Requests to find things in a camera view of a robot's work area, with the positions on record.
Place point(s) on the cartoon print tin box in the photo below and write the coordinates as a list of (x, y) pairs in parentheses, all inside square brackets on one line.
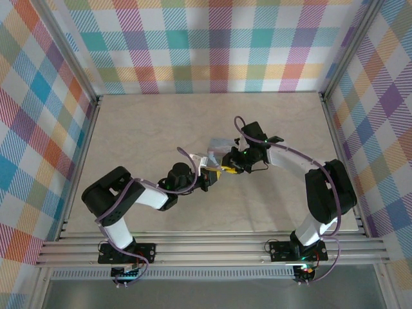
[(219, 149)]

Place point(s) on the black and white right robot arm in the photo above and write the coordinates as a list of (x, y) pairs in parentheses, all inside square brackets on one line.
[(331, 193)]

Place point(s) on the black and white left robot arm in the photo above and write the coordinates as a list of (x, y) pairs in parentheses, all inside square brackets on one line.
[(112, 193)]

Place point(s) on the grey metal panel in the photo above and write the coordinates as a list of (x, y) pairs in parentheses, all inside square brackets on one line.
[(209, 294)]

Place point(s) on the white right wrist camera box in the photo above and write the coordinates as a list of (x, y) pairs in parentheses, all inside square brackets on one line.
[(240, 145)]

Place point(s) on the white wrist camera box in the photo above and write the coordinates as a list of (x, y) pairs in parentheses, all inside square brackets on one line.
[(199, 160), (240, 145)]

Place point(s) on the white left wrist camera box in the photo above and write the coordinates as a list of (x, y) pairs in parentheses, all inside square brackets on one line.
[(199, 160)]

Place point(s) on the long aluminium mounting rail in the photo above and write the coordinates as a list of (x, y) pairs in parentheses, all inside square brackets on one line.
[(209, 252)]

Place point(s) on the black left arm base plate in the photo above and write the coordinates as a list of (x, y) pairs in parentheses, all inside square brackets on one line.
[(145, 252)]

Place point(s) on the aluminium side rail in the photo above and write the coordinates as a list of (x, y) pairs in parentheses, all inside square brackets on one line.
[(342, 145), (82, 161)]

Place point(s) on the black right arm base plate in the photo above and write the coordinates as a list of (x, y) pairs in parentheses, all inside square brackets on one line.
[(280, 252)]

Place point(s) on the aluminium frame post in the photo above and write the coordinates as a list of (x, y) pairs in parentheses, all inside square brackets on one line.
[(351, 48), (71, 48)]

